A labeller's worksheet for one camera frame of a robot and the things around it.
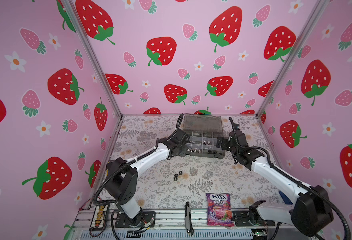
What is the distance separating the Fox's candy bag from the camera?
0.74 m

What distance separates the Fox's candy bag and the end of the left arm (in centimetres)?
36

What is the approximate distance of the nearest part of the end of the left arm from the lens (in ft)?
2.05
